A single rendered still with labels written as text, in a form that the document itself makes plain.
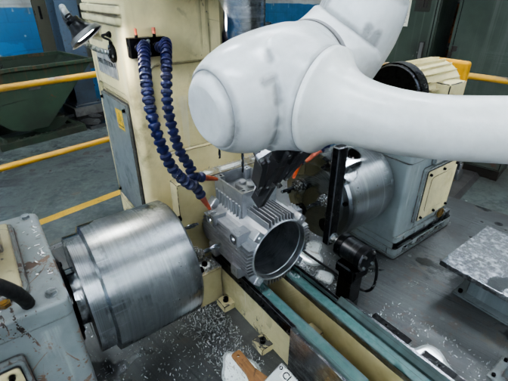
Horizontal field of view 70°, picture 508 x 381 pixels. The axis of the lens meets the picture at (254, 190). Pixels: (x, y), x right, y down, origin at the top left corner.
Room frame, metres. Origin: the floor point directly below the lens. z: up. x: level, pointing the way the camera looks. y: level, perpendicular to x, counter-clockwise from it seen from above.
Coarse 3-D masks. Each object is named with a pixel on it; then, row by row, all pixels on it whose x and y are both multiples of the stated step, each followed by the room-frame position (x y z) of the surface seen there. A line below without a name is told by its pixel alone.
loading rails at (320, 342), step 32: (224, 288) 0.74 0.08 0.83; (256, 288) 0.64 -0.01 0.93; (288, 288) 0.68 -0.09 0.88; (320, 288) 0.64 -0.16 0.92; (256, 320) 0.62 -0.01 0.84; (288, 320) 0.54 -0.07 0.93; (320, 320) 0.59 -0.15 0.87; (352, 320) 0.55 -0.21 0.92; (288, 352) 0.53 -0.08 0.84; (320, 352) 0.46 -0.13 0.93; (352, 352) 0.51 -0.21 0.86; (384, 352) 0.47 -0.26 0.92; (416, 352) 0.46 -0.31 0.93
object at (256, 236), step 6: (210, 198) 0.78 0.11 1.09; (216, 198) 0.78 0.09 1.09; (210, 204) 0.77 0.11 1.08; (216, 204) 0.77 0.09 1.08; (294, 216) 0.71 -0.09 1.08; (300, 216) 0.70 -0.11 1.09; (300, 222) 0.70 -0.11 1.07; (252, 234) 0.63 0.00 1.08; (258, 234) 0.63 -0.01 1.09; (264, 234) 0.64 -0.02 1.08; (252, 240) 0.62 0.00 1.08; (258, 240) 0.63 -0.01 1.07; (300, 258) 0.71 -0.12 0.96; (294, 264) 0.69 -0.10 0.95; (252, 282) 0.62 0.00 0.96; (258, 282) 0.63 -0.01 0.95
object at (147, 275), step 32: (96, 224) 0.56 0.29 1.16; (128, 224) 0.55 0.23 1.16; (160, 224) 0.56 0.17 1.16; (96, 256) 0.48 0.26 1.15; (128, 256) 0.49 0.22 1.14; (160, 256) 0.51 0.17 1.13; (192, 256) 0.53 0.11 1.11; (96, 288) 0.44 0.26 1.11; (128, 288) 0.45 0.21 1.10; (160, 288) 0.48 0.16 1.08; (192, 288) 0.51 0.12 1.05; (96, 320) 0.42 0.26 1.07; (128, 320) 0.43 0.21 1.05; (160, 320) 0.47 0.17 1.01
